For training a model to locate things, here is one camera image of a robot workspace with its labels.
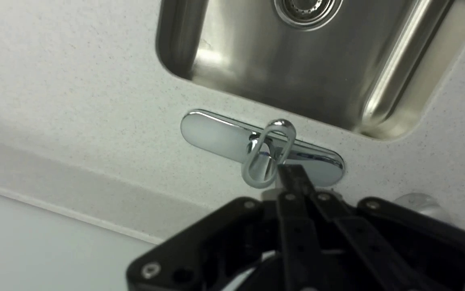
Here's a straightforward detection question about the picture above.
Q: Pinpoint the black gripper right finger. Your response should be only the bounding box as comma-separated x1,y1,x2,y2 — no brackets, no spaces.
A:
312,192,441,291

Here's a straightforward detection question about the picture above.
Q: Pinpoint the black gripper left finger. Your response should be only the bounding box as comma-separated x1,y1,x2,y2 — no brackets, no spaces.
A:
277,165,330,291

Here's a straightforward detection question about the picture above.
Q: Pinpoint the chrome faucet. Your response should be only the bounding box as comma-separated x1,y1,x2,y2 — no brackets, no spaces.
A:
181,108,348,191

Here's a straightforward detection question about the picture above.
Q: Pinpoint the stainless steel sink basin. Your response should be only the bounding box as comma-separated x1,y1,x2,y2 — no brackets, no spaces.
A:
156,0,465,139

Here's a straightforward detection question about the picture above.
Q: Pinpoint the sink drain strainer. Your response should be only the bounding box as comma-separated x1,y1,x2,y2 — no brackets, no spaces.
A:
273,0,344,31

